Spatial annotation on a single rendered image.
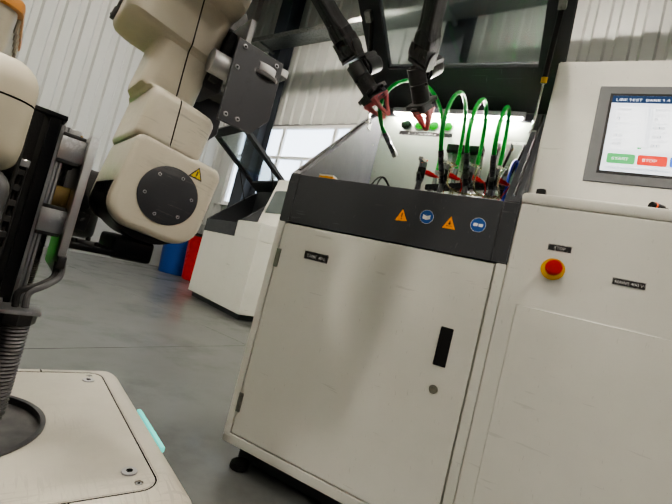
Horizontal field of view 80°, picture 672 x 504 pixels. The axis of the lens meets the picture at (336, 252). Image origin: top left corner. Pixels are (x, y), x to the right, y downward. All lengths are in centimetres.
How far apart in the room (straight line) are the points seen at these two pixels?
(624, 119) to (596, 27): 483
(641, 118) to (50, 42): 719
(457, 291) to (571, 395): 33
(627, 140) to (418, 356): 89
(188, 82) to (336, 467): 101
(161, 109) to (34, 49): 670
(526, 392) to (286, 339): 66
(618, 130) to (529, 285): 62
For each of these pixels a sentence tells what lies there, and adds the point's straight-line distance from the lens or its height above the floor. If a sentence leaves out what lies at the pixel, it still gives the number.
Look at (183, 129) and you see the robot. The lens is 79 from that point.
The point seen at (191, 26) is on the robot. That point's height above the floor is 104.
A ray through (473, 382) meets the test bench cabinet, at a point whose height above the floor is 49.
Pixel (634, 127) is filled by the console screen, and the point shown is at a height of 130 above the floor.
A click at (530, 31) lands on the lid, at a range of 168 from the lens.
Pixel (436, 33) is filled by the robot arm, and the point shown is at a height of 139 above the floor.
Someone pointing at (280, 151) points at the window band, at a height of 261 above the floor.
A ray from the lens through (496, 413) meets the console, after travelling 109.
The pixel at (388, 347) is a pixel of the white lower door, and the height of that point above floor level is 51.
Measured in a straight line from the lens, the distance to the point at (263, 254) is 400.
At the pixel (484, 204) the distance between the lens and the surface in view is 111.
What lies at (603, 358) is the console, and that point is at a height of 63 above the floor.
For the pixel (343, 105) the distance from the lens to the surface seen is 716.
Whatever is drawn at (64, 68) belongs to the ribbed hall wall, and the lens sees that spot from 759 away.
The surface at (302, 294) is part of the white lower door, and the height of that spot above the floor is 58.
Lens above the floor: 66
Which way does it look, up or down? 3 degrees up
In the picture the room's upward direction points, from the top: 14 degrees clockwise
